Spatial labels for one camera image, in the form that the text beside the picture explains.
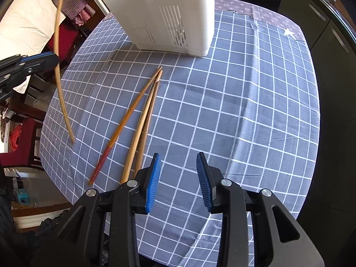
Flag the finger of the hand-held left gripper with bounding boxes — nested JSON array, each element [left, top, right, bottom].
[[0, 56, 60, 101], [0, 51, 56, 62]]

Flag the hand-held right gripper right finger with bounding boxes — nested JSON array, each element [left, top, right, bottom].
[[196, 152, 324, 267]]

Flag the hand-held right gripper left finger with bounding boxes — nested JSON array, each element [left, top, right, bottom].
[[30, 153, 162, 267]]

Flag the plain wooden chopstick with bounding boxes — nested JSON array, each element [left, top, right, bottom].
[[135, 80, 161, 173], [120, 69, 164, 185], [55, 0, 76, 144]]

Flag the red patterned wooden chopstick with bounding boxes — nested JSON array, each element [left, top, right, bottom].
[[88, 66, 163, 186]]

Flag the white plastic utensil holder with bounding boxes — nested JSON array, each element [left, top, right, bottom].
[[93, 0, 216, 57]]

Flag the red wooden chair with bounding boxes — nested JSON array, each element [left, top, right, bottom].
[[0, 117, 45, 171], [46, 24, 84, 71]]

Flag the white hanging cloth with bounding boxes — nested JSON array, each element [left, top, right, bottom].
[[0, 0, 67, 93]]

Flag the red checked apron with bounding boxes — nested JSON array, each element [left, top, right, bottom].
[[38, 0, 97, 28]]

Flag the grey checked tablecloth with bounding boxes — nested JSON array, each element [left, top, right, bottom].
[[39, 0, 321, 267]]

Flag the small teal stool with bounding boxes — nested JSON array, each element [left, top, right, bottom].
[[16, 188, 32, 204]]

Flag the purple patterned cloth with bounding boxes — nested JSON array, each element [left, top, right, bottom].
[[214, 0, 304, 42]]

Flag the green cabinets under sink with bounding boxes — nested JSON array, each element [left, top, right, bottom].
[[278, 0, 356, 64]]

